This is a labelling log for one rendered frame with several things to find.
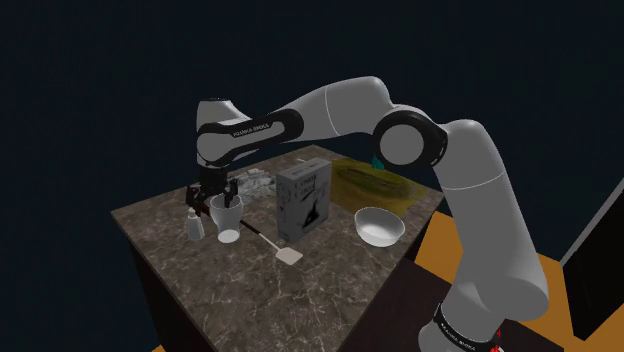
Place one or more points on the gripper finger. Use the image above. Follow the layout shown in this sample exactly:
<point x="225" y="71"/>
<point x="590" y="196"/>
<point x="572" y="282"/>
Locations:
<point x="197" y="197"/>
<point x="231" y="191"/>

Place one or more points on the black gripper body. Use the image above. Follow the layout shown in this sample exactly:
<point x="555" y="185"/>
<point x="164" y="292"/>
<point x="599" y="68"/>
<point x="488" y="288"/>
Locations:
<point x="213" y="179"/>

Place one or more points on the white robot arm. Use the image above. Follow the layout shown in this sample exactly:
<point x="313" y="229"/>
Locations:
<point x="478" y="204"/>

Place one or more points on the white footed cup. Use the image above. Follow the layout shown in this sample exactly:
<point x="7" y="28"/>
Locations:
<point x="225" y="217"/>

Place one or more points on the small white bottle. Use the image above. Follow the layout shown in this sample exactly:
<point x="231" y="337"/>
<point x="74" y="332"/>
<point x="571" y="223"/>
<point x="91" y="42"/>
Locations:
<point x="195" y="228"/>

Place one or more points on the grey printed box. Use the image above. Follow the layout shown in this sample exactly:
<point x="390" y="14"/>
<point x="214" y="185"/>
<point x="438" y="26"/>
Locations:
<point x="301" y="204"/>

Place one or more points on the small teal object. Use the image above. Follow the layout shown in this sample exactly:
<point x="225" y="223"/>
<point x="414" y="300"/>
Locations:
<point x="376" y="162"/>

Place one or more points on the white bowl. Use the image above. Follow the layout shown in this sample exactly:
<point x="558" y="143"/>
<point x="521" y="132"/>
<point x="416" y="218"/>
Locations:
<point x="379" y="228"/>

